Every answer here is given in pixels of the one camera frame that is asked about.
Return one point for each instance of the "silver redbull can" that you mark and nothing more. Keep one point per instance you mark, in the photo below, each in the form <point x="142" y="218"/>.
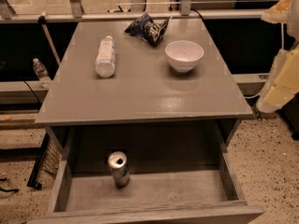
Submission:
<point x="117" y="162"/>

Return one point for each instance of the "grey counter cabinet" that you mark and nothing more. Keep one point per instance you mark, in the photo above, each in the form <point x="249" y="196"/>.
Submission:
<point x="144" y="87"/>

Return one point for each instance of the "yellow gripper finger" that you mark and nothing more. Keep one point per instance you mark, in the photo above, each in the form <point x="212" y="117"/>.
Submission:
<point x="277" y="13"/>
<point x="283" y="82"/>

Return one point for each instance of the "wooden broom stick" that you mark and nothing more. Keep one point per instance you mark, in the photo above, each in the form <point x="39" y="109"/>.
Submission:
<point x="42" y="21"/>

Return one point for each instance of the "grey open top drawer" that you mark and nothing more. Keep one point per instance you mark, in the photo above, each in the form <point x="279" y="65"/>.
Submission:
<point x="180" y="173"/>

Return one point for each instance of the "white bowl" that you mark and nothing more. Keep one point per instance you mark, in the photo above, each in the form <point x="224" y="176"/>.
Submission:
<point x="183" y="55"/>

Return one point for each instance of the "metal railing frame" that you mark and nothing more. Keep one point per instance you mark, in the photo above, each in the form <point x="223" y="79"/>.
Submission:
<point x="97" y="10"/>

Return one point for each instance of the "blue crumpled chip bag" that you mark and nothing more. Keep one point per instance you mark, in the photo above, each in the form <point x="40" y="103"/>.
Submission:
<point x="147" y="29"/>

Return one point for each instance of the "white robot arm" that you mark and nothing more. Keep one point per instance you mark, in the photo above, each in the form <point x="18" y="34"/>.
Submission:
<point x="292" y="23"/>

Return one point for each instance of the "clear plastic bottle lying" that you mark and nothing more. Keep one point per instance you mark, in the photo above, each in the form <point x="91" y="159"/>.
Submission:
<point x="105" y="62"/>

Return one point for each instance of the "black wire basket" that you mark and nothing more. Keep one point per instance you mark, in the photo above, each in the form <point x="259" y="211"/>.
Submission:
<point x="47" y="160"/>

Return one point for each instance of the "small water bottle standing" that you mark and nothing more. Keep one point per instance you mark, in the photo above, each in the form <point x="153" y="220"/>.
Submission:
<point x="42" y="73"/>

